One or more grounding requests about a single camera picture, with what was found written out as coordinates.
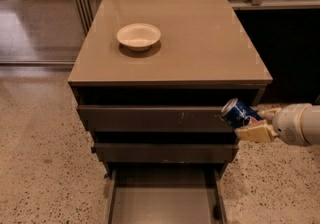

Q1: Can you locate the blue pepsi can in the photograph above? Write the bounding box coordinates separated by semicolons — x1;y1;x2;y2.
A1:
221;98;262;128

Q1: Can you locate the open bottom drawer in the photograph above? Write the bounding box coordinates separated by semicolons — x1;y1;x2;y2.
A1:
103;167;228;224

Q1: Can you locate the middle drawer front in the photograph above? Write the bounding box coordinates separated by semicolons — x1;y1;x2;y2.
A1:
92;143;239;164

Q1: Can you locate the white paper bowl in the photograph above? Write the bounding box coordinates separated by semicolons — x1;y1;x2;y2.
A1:
116;23;161;51

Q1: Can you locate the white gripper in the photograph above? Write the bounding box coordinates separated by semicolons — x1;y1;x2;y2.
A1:
235;103;311;146

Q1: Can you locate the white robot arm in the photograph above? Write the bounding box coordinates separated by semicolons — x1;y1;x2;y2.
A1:
235;103;320;146

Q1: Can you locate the brown drawer cabinet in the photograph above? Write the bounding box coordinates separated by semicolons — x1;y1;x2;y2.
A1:
68;0;272;177

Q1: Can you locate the top drawer front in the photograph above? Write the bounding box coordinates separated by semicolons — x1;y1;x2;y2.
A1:
77;105;233;133

